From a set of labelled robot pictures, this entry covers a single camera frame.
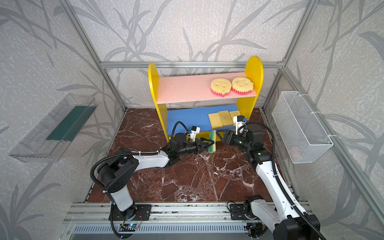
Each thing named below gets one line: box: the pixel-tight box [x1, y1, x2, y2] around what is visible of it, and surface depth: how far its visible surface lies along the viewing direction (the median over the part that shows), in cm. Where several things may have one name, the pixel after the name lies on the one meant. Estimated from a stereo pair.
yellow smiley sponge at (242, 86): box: [231, 77, 254, 96], surface depth 72 cm
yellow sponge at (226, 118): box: [218, 110, 233, 127], surface depth 96 cm
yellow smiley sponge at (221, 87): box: [210, 78, 232, 98], surface depth 72 cm
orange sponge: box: [208, 112, 223, 129], surface depth 94 cm
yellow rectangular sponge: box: [228, 110, 242, 121], surface depth 98 cm
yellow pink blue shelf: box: [148, 56, 264, 142], surface depth 76 cm
